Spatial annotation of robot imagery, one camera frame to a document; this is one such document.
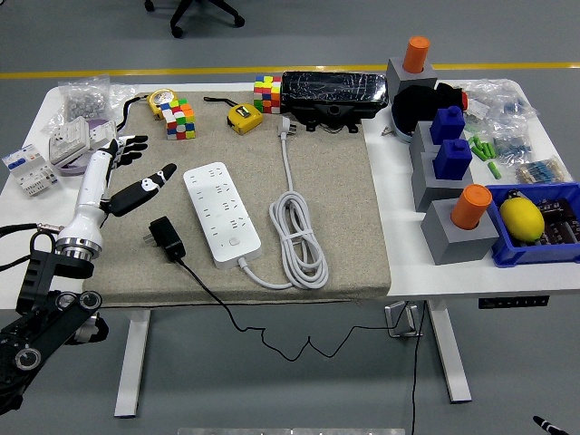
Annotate large clear parts bag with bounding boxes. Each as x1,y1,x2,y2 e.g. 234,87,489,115
461,79,540,132

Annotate black table control panel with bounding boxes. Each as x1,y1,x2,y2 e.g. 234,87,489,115
478,295,550,311

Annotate clear bag of taped resistors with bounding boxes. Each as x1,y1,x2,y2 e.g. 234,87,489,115
515,156,573,186

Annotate white power strip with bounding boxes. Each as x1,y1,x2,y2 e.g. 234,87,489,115
182,161,264,271

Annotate clear bag of blue resistors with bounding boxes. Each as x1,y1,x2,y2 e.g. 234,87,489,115
491,129,534,164

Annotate orange cylinder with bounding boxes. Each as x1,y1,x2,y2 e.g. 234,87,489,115
450,183,494,231
401,35,430,74

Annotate grey block with square hole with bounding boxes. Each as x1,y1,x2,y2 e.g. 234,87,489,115
409,121,454,160
411,151,475,213

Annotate blue plastic bin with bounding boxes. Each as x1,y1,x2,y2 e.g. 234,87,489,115
484,181,580,268

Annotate silver metal hook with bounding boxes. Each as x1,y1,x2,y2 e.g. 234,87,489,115
383,302,425,339

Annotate grey block with round hole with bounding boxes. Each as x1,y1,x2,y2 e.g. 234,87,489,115
420,198,501,266
385,57,439,96

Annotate black office chair base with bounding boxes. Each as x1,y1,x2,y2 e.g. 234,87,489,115
143,0,247,40

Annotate twisted colourful puzzle cube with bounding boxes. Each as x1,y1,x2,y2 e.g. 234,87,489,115
157,98,197,141

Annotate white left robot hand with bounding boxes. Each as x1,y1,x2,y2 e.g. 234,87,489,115
56,134,178,248

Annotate blue stepped block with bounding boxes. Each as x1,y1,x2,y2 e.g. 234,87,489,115
429,106,467,146
432,139,474,182

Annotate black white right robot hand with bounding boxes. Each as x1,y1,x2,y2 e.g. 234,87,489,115
532,414,572,435

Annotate round yellow tape measure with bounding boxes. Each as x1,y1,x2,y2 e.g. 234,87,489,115
116,88,179,133

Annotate black fabric cap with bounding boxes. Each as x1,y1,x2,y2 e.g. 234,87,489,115
391,81,470,145

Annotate yellow lemon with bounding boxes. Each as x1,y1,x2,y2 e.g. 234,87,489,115
498,198,546,242

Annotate white table leg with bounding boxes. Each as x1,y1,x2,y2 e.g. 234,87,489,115
425,299,473,404
112,310,151,419

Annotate clear bag of metal nuts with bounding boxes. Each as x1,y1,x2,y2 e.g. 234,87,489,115
43,75,136,136

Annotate black hanging cable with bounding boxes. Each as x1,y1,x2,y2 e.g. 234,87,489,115
410,301,430,435

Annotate white wall switch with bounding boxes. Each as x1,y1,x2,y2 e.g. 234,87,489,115
88,120,118,153

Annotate black plug adapter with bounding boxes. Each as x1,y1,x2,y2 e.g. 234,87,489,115
143,216,186,264

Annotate black film-wrapped device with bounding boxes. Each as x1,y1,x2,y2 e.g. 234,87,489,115
279,71,390,134

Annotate white blue circuit breaker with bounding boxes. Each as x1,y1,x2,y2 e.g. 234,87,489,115
1,143,63,198

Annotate grey-brown fabric mat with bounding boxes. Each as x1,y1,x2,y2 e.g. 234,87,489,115
83,90,393,309

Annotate white power strip cable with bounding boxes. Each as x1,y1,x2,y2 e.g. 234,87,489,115
237,115,331,291

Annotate dark brown capacitors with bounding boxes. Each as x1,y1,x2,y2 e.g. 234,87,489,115
536,198,580,246

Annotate square yellow tape measure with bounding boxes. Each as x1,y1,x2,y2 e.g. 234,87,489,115
203,95,265,136

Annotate thin black adapter cord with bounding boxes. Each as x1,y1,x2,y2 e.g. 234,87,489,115
174,256,411,363

